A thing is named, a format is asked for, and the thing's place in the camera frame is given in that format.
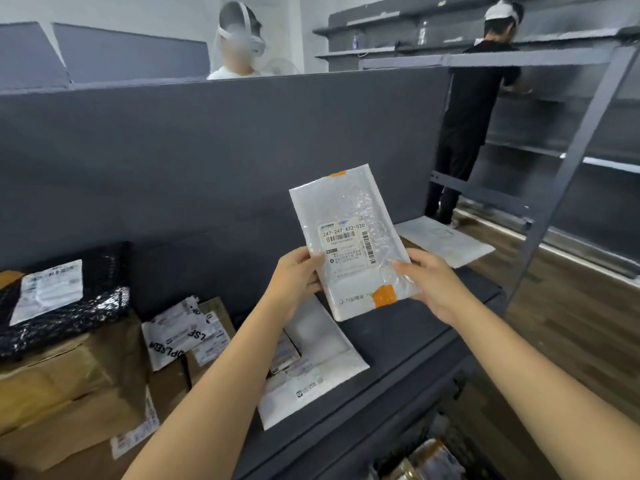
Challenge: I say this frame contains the person's left hand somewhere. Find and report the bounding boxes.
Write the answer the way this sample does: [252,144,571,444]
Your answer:
[264,247,326,321]

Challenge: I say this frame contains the person's right hand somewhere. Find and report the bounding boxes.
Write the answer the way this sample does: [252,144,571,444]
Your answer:
[390,249,469,326]

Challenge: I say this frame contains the white bubble mailer orange tape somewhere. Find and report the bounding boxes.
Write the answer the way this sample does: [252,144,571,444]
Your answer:
[288,163,424,323]

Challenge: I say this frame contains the person's left forearm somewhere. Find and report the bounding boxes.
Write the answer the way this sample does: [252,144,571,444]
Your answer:
[121,301,290,480]

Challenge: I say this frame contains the person's right forearm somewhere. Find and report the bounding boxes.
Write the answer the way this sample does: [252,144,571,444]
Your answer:
[440,297,640,480]

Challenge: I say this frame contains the flat white paper mailer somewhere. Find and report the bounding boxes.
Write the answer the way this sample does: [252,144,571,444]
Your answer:
[394,216,496,269]

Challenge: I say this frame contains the small brown labelled box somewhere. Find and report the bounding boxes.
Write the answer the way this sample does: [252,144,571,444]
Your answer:
[269,329,302,376]

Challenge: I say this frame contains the large white bubble mailer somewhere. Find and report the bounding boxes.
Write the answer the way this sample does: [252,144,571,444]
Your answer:
[256,294,371,431]

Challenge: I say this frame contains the brown cardboard box white label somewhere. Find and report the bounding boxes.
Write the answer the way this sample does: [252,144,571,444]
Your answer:
[184,296,237,386]

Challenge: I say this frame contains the grey partition panel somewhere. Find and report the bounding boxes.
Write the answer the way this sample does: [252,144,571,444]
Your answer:
[0,66,455,323]

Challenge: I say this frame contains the white poly bag black letters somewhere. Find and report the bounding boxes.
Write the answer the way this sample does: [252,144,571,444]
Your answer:
[141,296,212,372]

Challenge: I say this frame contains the orange wrapped parcel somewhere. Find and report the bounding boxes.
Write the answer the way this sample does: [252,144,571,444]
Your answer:
[374,438,468,480]

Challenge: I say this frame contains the low brown cardboard box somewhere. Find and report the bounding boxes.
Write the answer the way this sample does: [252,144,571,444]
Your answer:
[0,359,192,480]

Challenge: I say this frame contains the black bubble mailer white label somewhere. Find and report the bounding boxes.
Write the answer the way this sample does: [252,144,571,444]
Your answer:
[0,241,132,361]

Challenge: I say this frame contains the grey metal shelving rack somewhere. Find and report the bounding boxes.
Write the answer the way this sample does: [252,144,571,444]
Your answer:
[312,0,640,316]

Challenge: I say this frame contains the large brown cardboard box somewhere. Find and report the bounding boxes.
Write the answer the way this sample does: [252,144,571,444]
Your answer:
[0,309,152,473]

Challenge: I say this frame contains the grey board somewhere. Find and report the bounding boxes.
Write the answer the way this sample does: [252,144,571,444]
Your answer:
[0,21,72,91]
[52,22,211,85]

